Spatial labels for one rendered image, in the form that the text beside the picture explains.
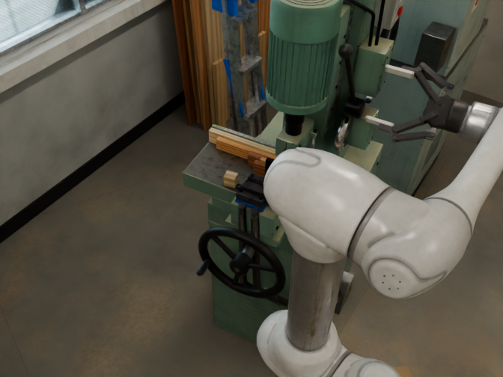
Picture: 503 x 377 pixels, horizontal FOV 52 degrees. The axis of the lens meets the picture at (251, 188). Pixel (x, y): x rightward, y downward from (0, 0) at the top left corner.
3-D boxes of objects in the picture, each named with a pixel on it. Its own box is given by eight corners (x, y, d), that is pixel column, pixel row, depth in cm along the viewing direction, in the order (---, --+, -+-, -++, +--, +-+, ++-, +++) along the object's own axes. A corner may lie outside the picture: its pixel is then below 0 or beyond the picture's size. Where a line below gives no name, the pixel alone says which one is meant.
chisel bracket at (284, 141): (274, 158, 160) (275, 138, 154) (292, 133, 169) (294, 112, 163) (296, 166, 158) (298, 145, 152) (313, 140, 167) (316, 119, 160)
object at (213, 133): (209, 141, 178) (208, 130, 174) (211, 138, 179) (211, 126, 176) (376, 200, 160) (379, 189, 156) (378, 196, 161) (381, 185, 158)
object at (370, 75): (349, 90, 158) (358, 47, 147) (359, 76, 163) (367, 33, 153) (376, 99, 155) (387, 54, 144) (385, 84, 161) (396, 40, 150)
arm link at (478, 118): (492, 114, 122) (467, 107, 124) (501, 101, 113) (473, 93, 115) (480, 149, 121) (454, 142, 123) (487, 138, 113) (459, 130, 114)
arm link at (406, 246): (489, 212, 77) (408, 170, 83) (444, 272, 65) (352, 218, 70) (454, 273, 85) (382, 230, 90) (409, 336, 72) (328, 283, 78)
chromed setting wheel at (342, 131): (330, 157, 165) (335, 126, 156) (343, 135, 173) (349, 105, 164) (339, 160, 164) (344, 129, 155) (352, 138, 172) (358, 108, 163)
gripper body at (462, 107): (456, 140, 122) (418, 128, 125) (468, 108, 123) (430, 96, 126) (460, 131, 115) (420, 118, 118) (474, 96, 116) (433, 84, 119)
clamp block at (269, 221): (229, 222, 156) (228, 203, 150) (249, 194, 165) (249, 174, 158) (273, 240, 152) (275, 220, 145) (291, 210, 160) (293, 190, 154)
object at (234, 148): (215, 148, 176) (215, 139, 173) (218, 145, 177) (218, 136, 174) (394, 212, 157) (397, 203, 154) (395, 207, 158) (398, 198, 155)
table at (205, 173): (166, 203, 165) (165, 190, 161) (213, 148, 185) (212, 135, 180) (345, 276, 147) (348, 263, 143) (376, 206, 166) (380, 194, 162)
